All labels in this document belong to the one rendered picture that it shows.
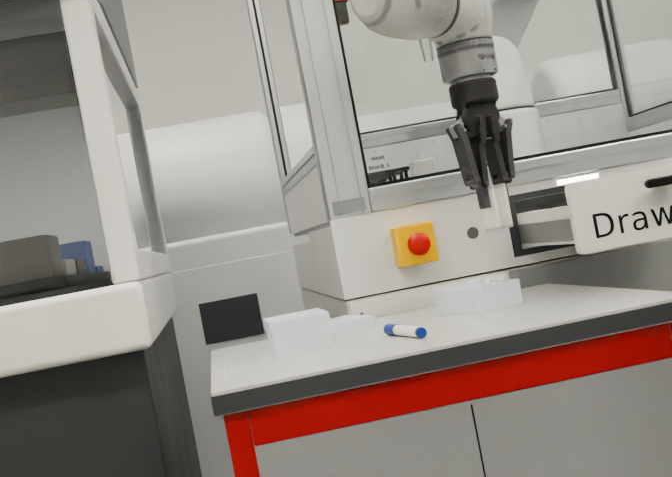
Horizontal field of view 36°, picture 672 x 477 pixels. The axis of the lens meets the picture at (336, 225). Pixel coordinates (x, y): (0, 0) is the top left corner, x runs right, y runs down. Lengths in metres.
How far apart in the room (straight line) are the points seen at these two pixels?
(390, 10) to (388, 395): 0.53
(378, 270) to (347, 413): 0.63
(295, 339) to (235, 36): 3.82
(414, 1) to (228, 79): 3.72
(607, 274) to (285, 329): 0.73
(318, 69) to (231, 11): 3.37
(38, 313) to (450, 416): 0.65
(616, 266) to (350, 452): 0.85
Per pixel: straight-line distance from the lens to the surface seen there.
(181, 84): 5.15
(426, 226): 1.82
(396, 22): 1.47
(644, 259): 2.00
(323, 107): 1.86
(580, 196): 1.59
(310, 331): 1.47
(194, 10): 5.22
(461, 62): 1.60
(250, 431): 1.26
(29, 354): 1.61
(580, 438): 1.34
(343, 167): 1.85
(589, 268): 1.96
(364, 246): 1.85
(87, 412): 1.68
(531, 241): 1.86
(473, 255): 1.89
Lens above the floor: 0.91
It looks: 1 degrees up
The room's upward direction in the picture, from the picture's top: 11 degrees counter-clockwise
